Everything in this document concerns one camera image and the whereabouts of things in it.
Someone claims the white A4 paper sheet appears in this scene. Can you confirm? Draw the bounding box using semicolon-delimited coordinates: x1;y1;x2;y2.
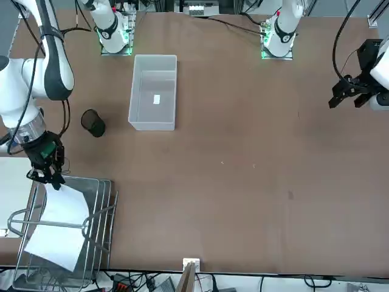
23;184;89;273

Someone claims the aluminium frame post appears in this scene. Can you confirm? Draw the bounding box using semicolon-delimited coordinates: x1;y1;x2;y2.
182;257;202;292

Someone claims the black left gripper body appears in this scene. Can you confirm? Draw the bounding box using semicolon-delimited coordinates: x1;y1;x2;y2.
357;39;384;78

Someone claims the silver mesh file organizer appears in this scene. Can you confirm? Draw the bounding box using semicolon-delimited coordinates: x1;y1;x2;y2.
6;175;119;290

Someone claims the red black connector plug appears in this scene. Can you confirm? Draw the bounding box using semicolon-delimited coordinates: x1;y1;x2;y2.
111;273;130;291

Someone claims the black mesh pen cup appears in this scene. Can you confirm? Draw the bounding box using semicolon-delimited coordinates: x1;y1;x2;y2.
80;109;106;138

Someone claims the clear plastic bin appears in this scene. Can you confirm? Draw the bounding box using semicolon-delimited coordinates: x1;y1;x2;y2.
128;54;177;132

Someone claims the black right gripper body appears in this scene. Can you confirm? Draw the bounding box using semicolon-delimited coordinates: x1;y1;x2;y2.
21;130;66;174

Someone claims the aluminium frame rail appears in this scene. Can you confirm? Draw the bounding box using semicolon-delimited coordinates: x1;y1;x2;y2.
367;0;389;29

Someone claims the black table cable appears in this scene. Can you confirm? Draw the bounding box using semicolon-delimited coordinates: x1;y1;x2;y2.
194;15;265;35

